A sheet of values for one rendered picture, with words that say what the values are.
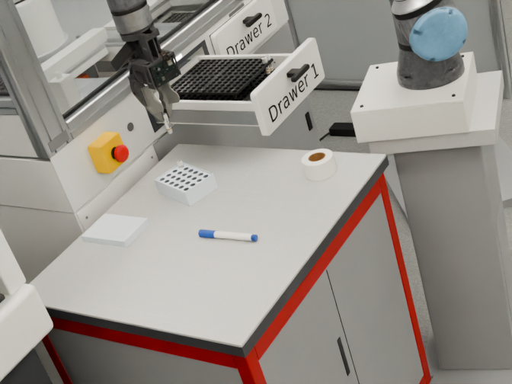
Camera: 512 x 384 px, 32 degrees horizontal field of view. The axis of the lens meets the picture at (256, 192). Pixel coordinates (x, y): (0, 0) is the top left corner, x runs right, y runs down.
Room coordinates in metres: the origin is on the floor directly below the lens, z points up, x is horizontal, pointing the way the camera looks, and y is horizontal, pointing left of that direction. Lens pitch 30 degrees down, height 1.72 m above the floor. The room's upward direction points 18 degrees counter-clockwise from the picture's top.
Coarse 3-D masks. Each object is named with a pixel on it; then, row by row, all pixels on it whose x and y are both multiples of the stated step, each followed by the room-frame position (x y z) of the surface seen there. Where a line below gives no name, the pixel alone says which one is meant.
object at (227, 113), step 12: (192, 60) 2.22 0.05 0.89; (276, 60) 2.08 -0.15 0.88; (156, 96) 2.09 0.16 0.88; (180, 108) 1.98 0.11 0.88; (192, 108) 1.96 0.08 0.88; (204, 108) 1.94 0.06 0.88; (216, 108) 1.91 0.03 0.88; (228, 108) 1.89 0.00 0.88; (240, 108) 1.87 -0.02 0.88; (252, 108) 1.85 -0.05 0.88; (156, 120) 2.04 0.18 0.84; (180, 120) 1.99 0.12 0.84; (192, 120) 1.97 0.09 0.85; (204, 120) 1.94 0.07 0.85; (216, 120) 1.92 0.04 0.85; (228, 120) 1.90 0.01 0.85; (240, 120) 1.87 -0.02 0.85; (252, 120) 1.85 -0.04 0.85
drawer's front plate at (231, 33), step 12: (264, 0) 2.46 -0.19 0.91; (240, 12) 2.38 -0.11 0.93; (252, 12) 2.40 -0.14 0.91; (264, 12) 2.45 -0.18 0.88; (228, 24) 2.31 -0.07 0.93; (240, 24) 2.35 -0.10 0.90; (264, 24) 2.43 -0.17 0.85; (276, 24) 2.48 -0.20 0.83; (216, 36) 2.26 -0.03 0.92; (228, 36) 2.30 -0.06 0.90; (240, 36) 2.34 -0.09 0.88; (252, 36) 2.38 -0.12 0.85; (264, 36) 2.42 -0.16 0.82; (216, 48) 2.26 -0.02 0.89; (240, 48) 2.33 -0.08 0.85; (252, 48) 2.37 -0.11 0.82
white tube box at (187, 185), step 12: (180, 168) 1.84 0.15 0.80; (192, 168) 1.82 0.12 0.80; (156, 180) 1.82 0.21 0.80; (168, 180) 1.81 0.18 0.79; (180, 180) 1.79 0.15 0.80; (192, 180) 1.77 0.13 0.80; (204, 180) 1.75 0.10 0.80; (168, 192) 1.78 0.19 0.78; (180, 192) 1.74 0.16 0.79; (192, 192) 1.73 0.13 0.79; (204, 192) 1.74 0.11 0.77; (192, 204) 1.72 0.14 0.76
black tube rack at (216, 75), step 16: (208, 64) 2.15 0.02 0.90; (224, 64) 2.11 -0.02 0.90; (240, 64) 2.08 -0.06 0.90; (256, 64) 2.05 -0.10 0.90; (192, 80) 2.09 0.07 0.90; (208, 80) 2.05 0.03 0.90; (224, 80) 2.01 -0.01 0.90; (240, 80) 1.99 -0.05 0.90; (256, 80) 2.02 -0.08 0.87; (192, 96) 2.05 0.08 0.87; (208, 96) 2.02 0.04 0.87; (224, 96) 1.99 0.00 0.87; (240, 96) 1.96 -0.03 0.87
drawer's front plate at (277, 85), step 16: (304, 48) 1.99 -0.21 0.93; (288, 64) 1.93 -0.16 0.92; (320, 64) 2.03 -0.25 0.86; (272, 80) 1.87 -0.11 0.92; (288, 80) 1.91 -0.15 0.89; (304, 80) 1.96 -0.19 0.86; (320, 80) 2.01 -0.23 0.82; (256, 96) 1.81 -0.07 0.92; (272, 96) 1.85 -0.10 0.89; (288, 96) 1.90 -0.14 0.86; (304, 96) 1.95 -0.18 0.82; (256, 112) 1.82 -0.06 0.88; (272, 112) 1.84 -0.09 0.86; (288, 112) 1.89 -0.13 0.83; (272, 128) 1.83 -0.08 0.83
